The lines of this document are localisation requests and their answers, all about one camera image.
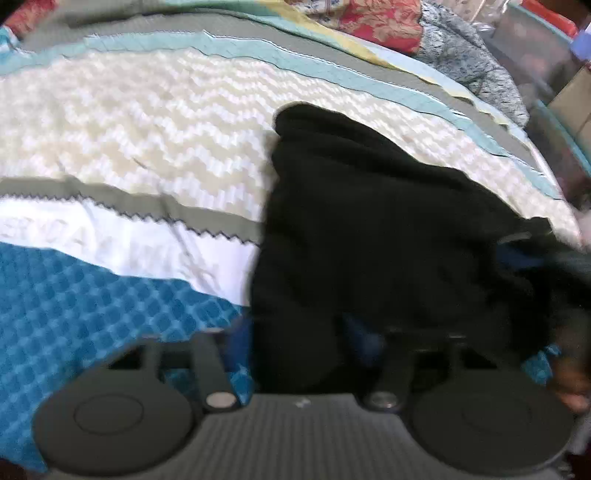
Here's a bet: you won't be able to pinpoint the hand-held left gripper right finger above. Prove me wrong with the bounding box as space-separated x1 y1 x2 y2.
348 318 468 412

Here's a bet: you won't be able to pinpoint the red floral pillow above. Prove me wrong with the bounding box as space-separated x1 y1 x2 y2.
308 0 426 57

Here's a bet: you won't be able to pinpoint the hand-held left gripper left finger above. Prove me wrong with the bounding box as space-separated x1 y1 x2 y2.
107 318 254 412

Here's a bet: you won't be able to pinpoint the clear plastic storage bin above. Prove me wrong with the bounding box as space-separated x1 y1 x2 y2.
475 0 591 107

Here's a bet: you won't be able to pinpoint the black pants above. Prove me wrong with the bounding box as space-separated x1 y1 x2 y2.
248 102 580 395

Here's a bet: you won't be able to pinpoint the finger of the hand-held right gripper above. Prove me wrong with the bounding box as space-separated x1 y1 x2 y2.
495 230 557 280

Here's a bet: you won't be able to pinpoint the blue white patterned cloth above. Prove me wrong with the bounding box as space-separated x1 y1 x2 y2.
413 0 529 127

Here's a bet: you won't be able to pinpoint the person's right hand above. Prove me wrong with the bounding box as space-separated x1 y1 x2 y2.
551 356 591 412

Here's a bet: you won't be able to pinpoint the cardboard box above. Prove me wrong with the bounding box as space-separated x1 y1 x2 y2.
549 67 591 141

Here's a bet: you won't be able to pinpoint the striped chevron bedspread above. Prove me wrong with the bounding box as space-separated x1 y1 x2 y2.
0 0 583 474

